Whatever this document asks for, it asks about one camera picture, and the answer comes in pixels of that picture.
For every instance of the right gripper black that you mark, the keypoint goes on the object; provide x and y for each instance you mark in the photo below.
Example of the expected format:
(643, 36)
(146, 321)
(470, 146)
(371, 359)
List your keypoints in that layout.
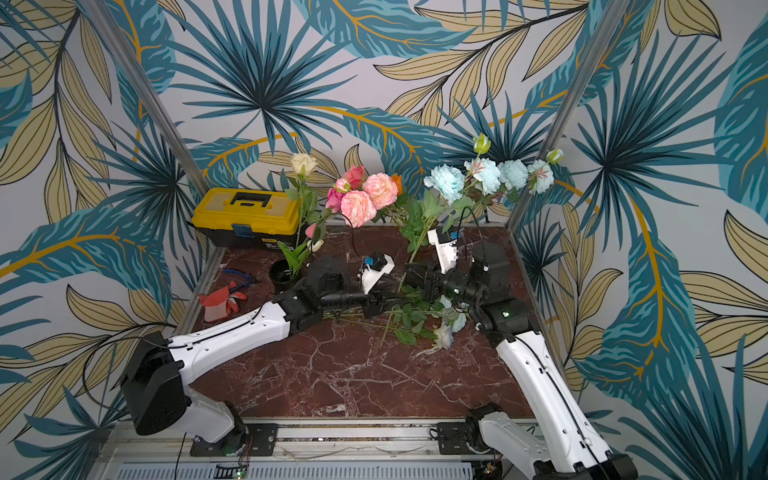
(430, 290)

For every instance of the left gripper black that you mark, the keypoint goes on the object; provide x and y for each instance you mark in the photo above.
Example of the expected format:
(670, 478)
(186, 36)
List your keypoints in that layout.
(378, 304)

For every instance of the large pale blue rose stem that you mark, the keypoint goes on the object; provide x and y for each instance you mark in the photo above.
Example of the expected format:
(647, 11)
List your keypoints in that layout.
(441, 338)

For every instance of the light blue peony bunch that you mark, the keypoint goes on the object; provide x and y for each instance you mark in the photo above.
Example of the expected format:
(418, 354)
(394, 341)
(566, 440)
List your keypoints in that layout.
(455, 194)

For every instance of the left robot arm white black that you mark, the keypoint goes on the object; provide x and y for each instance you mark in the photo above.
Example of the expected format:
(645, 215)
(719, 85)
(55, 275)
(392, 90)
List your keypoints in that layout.
(156, 382)

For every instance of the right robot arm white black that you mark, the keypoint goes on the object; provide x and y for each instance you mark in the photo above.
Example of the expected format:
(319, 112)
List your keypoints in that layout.
(569, 446)

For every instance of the black ceramic vase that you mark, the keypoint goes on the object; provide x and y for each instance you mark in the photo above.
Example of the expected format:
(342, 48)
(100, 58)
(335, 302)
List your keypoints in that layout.
(281, 277)

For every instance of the pink peach peony stem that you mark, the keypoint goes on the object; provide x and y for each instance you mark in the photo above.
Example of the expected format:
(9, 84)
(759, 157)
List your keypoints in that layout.
(377, 192)

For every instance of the orange rose stem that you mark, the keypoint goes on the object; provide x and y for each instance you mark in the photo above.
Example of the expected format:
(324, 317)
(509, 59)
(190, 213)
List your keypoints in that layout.
(397, 179)

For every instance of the pink rose stem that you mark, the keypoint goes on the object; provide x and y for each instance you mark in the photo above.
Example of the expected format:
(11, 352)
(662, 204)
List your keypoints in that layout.
(351, 180)

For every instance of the cream rose stem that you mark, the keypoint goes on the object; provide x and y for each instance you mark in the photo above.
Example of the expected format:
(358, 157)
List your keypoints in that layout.
(297, 251)

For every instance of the yellow black toolbox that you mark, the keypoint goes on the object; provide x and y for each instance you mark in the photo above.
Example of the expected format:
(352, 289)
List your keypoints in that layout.
(242, 218)

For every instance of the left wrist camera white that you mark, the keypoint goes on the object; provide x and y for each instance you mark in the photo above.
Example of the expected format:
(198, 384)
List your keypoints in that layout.
(373, 269)

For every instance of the blue handled pliers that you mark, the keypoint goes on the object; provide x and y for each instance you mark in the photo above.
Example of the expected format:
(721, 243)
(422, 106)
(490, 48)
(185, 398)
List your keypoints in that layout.
(240, 280)

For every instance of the aluminium frame rail front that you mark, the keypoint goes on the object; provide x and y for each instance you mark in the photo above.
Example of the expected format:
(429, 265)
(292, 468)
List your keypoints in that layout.
(306, 448)

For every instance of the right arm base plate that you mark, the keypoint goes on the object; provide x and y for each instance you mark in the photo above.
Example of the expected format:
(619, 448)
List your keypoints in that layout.
(459, 438)

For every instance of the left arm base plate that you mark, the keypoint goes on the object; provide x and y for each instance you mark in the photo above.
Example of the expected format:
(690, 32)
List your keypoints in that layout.
(251, 439)

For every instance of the left aluminium frame post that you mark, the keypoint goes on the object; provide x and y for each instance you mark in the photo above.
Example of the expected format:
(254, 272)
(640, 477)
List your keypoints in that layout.
(108, 28)

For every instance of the aluminium frame post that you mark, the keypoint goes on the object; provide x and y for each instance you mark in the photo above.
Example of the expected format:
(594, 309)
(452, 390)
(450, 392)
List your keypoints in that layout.
(108, 28)
(556, 97)

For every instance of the right aluminium frame post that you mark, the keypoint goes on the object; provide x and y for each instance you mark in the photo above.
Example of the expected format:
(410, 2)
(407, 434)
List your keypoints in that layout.
(556, 97)

